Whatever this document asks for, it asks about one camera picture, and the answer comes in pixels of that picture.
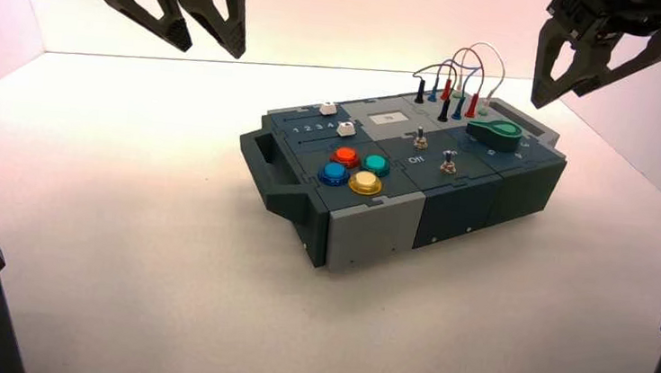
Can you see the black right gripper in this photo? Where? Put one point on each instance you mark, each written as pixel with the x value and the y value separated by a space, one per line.
pixel 621 10

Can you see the green rotary knob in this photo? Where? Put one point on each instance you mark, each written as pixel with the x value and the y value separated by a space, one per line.
pixel 493 135

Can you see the white slider knob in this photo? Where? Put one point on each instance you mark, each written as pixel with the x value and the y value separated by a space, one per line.
pixel 328 109
pixel 346 130

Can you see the orange round push button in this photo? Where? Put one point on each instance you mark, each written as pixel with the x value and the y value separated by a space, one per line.
pixel 345 155

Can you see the blue round push button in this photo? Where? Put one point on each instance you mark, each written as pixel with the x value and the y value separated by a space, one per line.
pixel 333 173

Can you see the small white display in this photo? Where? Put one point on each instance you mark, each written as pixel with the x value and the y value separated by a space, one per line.
pixel 389 118

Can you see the teal round push button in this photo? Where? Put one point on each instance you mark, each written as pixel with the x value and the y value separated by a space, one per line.
pixel 376 164

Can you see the yellow round push button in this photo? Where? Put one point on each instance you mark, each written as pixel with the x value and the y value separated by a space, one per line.
pixel 365 183

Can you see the dark blue grey control box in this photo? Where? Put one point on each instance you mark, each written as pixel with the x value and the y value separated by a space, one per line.
pixel 374 231

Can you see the metal toggle switch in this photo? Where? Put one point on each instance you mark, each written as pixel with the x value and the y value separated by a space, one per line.
pixel 421 139
pixel 448 164

